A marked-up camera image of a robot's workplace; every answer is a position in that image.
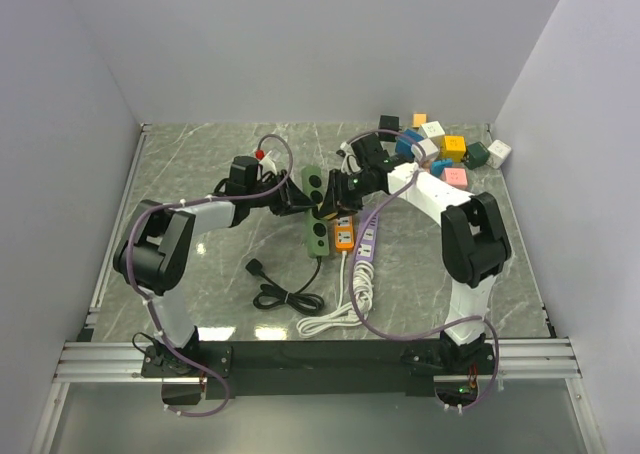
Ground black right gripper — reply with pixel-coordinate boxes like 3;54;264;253
320;168;381;220

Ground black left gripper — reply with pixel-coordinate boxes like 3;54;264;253
246;170;313;217

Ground green power strip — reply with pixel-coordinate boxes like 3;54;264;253
301;165;330;258

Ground white plug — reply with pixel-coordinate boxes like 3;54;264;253
411;139;440;162

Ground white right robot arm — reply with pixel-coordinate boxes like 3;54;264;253
318;129;511;373

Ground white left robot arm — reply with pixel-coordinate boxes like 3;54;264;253
113;156;319;376

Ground dark blue plug cube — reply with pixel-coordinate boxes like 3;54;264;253
395;129;423;159

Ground black plug cube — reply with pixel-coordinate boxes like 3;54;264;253
378;115;401;134

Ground teal plug cube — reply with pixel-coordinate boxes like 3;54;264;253
430;158;453;177

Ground white plug cube back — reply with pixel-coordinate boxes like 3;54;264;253
419;121;445;138

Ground white plug cube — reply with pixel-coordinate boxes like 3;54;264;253
419;121;445;138
487;139;512;169

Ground pink plug cube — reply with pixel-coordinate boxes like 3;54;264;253
441;167;468;190

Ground yellow plug cube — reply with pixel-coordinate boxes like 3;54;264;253
441;135;467;163

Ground dark green plug cube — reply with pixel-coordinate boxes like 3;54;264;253
462;142;490;170

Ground white plug cube right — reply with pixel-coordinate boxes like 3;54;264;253
487;139;512;169

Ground orange power strip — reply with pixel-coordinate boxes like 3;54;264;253
334;215;355;253

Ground purple power strip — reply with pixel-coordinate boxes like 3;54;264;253
356;210;379;263

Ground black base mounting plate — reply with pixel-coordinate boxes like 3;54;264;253
141;338;496;400

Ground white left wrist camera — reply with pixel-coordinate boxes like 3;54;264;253
255;149;283;172

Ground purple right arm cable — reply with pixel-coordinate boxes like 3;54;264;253
347;128;500;411

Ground white coiled cable purple strip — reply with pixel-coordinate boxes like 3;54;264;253
352;260;374;318

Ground black power cable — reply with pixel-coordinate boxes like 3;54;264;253
246;256;325;316

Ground aluminium rail frame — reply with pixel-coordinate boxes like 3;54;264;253
29;123;601;454

